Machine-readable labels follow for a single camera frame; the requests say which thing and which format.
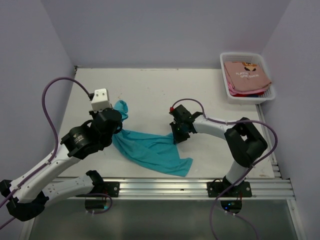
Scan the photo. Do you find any turquoise t shirt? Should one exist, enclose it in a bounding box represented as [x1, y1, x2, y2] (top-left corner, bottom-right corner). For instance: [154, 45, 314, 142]
[111, 99, 194, 178]

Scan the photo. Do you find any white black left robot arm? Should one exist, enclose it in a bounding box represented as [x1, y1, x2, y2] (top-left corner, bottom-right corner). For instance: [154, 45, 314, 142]
[0, 108, 123, 222]

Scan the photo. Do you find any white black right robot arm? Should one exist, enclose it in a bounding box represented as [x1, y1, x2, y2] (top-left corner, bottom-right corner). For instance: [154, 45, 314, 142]
[169, 105, 268, 197]

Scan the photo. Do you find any light pink folded t shirt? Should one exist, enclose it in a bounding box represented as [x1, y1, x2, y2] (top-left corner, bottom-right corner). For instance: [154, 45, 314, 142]
[227, 82, 269, 96]

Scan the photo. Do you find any red folded t shirt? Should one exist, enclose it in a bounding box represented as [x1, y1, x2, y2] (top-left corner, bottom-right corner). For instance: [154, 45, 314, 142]
[233, 91, 265, 98]

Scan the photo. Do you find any pink printed folded t shirt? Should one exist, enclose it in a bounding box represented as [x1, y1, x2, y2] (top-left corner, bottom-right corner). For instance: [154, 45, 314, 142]
[224, 61, 272, 91]

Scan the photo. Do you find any white plastic basket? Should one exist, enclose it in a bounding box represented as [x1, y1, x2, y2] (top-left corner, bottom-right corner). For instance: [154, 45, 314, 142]
[219, 52, 276, 105]

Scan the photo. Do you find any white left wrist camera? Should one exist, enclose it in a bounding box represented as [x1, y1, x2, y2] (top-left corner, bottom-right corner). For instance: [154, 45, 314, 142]
[91, 88, 112, 113]

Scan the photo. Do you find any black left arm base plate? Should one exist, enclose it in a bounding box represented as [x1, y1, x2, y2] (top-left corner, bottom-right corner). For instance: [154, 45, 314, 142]
[74, 180, 120, 198]

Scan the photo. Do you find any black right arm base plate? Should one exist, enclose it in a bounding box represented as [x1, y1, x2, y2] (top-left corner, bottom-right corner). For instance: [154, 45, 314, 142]
[206, 180, 253, 198]

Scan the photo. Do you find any aluminium mounting rail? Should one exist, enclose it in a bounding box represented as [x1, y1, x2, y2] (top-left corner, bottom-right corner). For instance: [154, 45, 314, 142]
[103, 177, 295, 200]

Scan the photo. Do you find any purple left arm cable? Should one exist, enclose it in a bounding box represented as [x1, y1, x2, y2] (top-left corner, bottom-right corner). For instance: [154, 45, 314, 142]
[0, 76, 113, 230]

